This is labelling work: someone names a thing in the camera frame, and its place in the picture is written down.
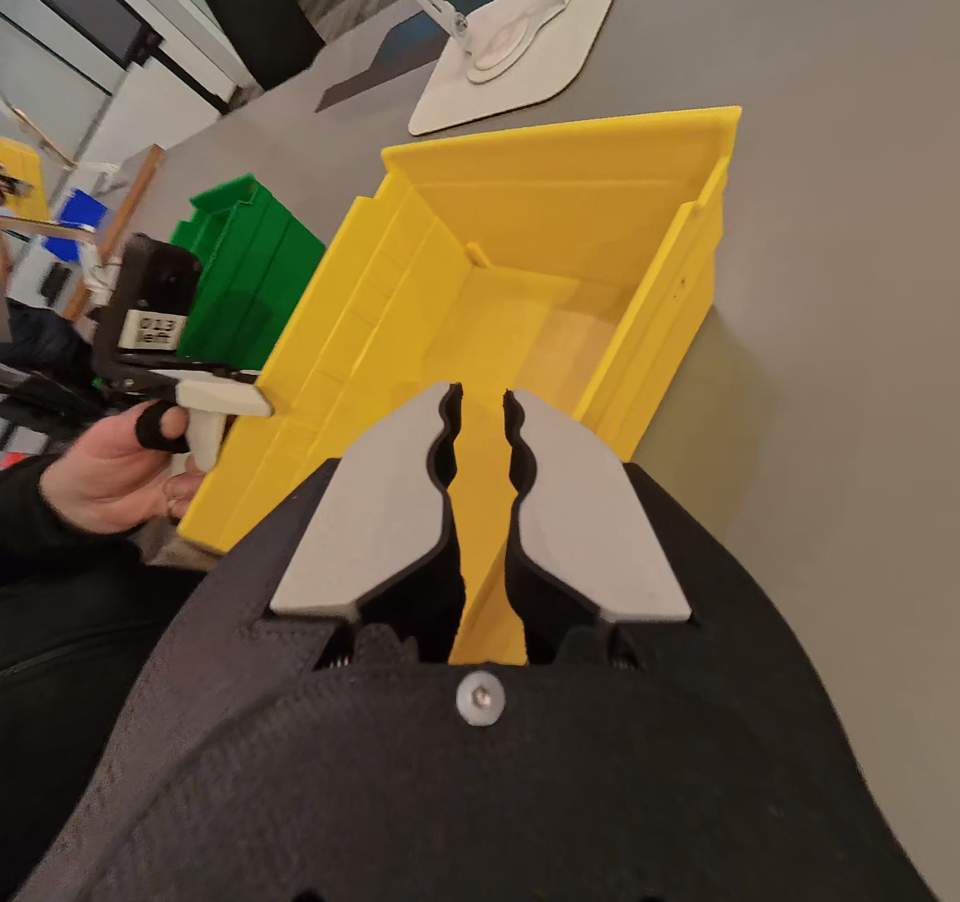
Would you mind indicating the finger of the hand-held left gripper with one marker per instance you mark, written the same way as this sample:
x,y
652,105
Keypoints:
x,y
225,398

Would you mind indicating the white stand base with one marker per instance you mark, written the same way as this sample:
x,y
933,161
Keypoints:
x,y
517,31

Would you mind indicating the person's left hand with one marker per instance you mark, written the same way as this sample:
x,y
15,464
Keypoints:
x,y
105,474

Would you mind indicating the person's black clothing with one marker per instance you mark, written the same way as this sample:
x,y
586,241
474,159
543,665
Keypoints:
x,y
60,692

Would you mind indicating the green plastic bin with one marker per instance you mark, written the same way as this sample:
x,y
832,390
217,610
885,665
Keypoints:
x,y
255,272

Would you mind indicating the blue plastic bin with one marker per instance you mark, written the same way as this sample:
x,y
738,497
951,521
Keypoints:
x,y
79,215

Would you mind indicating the yellow plastic bin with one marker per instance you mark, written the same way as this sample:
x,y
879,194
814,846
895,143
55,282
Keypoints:
x,y
555,189

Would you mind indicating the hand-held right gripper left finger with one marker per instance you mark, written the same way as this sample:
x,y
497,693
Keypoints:
x,y
367,527

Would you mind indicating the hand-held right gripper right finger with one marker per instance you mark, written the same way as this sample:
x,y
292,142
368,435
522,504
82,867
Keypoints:
x,y
592,534

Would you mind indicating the person's left forearm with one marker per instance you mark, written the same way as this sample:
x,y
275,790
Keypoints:
x,y
26,527

